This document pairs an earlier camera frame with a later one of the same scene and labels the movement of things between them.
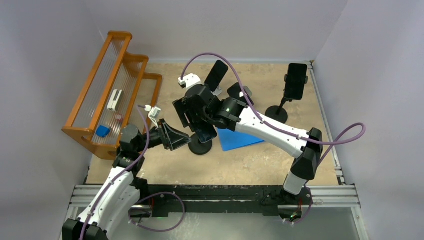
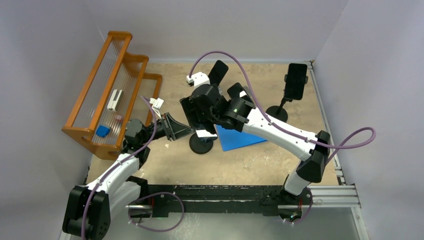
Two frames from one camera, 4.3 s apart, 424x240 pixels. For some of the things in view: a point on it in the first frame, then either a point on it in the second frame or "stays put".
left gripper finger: [180, 143] -> [174, 139]
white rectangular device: [115, 99] stays put
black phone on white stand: [216, 75] stays put
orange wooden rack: [119, 93] stays put
